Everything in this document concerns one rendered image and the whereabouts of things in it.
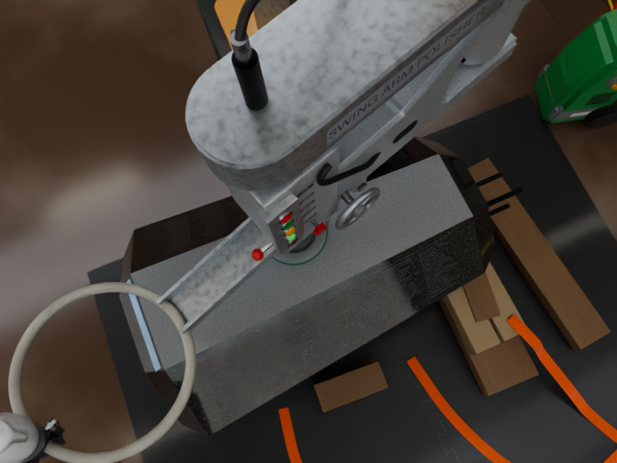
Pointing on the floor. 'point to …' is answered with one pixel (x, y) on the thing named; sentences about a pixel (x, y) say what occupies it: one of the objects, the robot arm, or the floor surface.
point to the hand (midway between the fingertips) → (52, 445)
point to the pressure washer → (583, 77)
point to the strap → (463, 421)
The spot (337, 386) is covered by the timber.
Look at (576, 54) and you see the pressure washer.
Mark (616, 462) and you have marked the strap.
